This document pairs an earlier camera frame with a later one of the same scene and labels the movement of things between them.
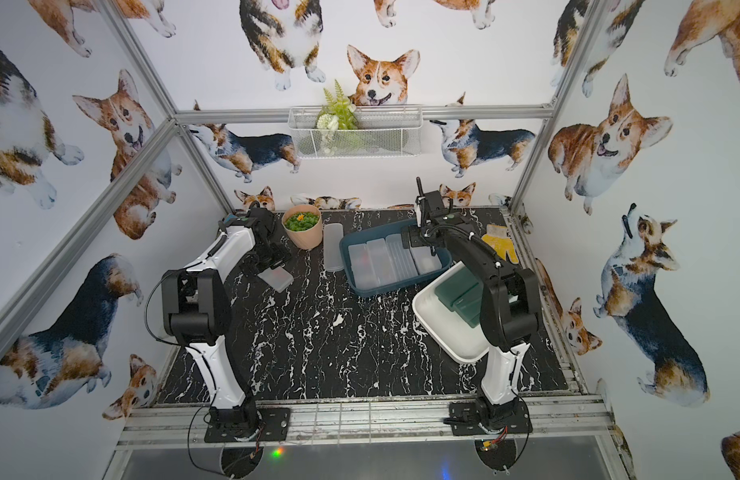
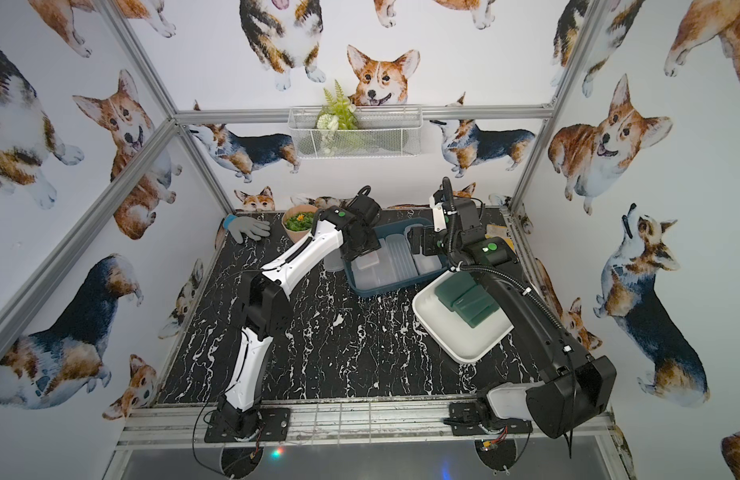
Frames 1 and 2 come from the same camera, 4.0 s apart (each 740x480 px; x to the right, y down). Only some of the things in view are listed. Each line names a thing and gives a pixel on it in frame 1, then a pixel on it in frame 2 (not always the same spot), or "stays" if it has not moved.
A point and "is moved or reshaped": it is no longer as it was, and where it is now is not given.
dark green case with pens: x=455 y=288 stays
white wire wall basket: x=383 y=131 stays
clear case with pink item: x=276 y=277 is moved or reshaped
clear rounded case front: x=424 y=260 stays
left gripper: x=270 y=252 to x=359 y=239
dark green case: x=470 y=309 stays
